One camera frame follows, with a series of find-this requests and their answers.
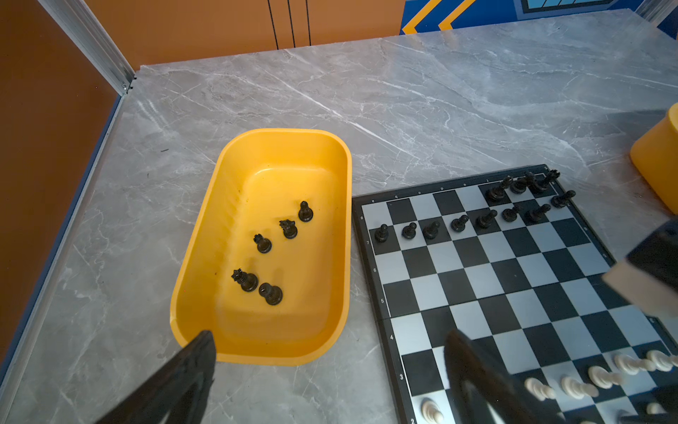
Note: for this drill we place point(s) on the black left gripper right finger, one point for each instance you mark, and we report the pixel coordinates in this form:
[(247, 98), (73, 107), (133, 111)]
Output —
[(479, 385)]

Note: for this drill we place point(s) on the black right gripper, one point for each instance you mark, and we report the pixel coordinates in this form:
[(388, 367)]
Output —
[(647, 276)]

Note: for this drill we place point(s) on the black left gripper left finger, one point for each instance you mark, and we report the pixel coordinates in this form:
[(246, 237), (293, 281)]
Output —
[(177, 393)]

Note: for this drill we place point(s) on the black chess piece bishop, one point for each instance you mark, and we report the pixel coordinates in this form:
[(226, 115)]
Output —
[(271, 293)]

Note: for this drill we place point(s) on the black chess piece small pawn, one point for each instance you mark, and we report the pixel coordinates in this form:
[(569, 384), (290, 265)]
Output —
[(263, 244)]

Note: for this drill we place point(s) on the black chess piece rook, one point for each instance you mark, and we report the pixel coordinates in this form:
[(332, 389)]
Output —
[(289, 228)]

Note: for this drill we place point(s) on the white pawn on board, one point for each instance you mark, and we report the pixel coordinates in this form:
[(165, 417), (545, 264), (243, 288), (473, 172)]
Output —
[(540, 390)]

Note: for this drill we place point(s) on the black white chess board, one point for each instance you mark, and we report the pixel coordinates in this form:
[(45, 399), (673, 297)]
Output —
[(491, 257)]

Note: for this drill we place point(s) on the black pawn on board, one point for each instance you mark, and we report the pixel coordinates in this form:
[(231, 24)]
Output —
[(381, 234)]

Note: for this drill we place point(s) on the yellow right plastic tray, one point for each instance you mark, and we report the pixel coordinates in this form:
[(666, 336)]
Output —
[(655, 157)]

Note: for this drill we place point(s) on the yellow plastic tray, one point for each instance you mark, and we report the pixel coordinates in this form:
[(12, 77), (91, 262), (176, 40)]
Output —
[(655, 157), (267, 269)]

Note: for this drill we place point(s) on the yellow left plastic tray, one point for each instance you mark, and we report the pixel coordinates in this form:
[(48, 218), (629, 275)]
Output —
[(267, 269)]

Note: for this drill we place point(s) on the aluminium corner post left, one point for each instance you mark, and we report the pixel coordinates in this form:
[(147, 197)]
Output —
[(79, 23)]

